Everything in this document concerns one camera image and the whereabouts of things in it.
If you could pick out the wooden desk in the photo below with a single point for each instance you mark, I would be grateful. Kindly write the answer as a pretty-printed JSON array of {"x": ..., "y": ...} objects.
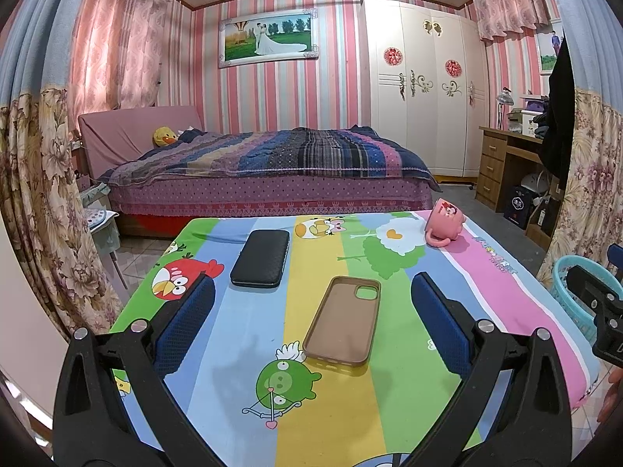
[{"x": 491, "y": 170}]

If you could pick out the framed wedding photo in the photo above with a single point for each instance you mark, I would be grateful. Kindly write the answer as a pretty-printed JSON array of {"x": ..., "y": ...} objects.
[{"x": 267, "y": 36}]

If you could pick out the striped patchwork quilt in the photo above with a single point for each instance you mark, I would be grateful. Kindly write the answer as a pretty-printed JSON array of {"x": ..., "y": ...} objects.
[{"x": 292, "y": 151}]

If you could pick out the blue plastic basket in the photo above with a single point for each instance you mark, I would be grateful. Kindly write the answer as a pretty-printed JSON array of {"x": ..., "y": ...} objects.
[{"x": 574, "y": 311}]

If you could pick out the brown cardboard box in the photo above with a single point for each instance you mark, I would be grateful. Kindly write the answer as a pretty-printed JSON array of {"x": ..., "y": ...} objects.
[{"x": 542, "y": 221}]

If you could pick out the black hanging clothes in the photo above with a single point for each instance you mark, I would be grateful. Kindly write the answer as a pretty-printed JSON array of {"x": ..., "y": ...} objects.
[{"x": 558, "y": 121}]

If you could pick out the yellow duck plush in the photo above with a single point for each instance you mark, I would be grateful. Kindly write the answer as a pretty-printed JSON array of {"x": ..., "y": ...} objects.
[{"x": 164, "y": 137}]

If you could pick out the white box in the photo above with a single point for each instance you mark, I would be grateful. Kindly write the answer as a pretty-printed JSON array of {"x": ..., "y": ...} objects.
[{"x": 520, "y": 124}]

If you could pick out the blue floral curtain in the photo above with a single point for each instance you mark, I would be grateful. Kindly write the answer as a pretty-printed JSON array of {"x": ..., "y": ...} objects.
[
  {"x": 39, "y": 189},
  {"x": 596, "y": 165}
]

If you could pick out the white wardrobe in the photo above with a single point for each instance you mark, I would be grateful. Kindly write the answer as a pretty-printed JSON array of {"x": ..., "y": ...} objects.
[{"x": 428, "y": 121}]

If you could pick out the small wall photo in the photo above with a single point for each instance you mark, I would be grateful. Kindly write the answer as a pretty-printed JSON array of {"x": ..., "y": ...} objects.
[{"x": 550, "y": 48}]

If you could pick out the pink bed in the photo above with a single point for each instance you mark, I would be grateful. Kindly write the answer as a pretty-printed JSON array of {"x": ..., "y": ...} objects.
[{"x": 243, "y": 194}]

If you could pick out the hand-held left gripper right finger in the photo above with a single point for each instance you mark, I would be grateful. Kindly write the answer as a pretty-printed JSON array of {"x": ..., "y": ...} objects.
[{"x": 440, "y": 323}]

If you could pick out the brown phone case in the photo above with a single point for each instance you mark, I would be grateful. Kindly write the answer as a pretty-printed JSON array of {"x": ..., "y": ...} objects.
[{"x": 340, "y": 326}]

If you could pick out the cartoon printed tablecloth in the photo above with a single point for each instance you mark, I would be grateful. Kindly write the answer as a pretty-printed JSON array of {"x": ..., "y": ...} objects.
[{"x": 243, "y": 331}]

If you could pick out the red round paper decal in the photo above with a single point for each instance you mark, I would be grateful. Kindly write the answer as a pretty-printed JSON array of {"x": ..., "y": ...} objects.
[
  {"x": 452, "y": 67},
  {"x": 393, "y": 56}
]

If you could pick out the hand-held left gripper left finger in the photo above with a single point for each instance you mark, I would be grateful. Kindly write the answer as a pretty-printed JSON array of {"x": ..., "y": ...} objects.
[{"x": 182, "y": 323}]

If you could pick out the black carton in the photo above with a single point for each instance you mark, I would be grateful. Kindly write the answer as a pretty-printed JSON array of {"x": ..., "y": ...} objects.
[{"x": 518, "y": 206}]

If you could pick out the black zip case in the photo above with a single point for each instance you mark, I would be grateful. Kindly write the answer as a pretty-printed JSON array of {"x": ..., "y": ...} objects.
[{"x": 260, "y": 258}]

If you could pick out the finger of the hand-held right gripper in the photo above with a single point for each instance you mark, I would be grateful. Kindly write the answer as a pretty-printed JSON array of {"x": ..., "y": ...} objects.
[
  {"x": 591, "y": 289},
  {"x": 615, "y": 257}
]

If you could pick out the pink window curtain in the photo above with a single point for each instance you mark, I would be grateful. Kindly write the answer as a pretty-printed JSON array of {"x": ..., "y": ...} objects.
[{"x": 117, "y": 39}]

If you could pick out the pink cartoon mug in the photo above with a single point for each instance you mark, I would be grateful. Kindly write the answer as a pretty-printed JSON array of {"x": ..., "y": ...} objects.
[{"x": 445, "y": 221}]

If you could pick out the person's right hand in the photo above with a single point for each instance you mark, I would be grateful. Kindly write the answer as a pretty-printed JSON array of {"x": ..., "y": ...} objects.
[{"x": 612, "y": 396}]

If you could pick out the chair with cushion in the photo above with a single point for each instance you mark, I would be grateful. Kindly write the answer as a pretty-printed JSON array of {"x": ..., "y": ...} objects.
[{"x": 100, "y": 219}]

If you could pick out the purple box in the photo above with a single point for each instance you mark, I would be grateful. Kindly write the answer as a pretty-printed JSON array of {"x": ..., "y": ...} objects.
[{"x": 535, "y": 105}]

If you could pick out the pink curtain valance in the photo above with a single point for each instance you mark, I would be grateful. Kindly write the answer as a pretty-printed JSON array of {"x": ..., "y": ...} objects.
[{"x": 511, "y": 7}]

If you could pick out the desk lamp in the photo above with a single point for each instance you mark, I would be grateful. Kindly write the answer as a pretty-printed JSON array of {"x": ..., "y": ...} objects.
[{"x": 504, "y": 98}]

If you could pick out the dark blue pillow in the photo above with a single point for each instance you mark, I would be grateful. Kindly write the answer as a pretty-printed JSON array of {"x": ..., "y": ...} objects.
[{"x": 191, "y": 135}]

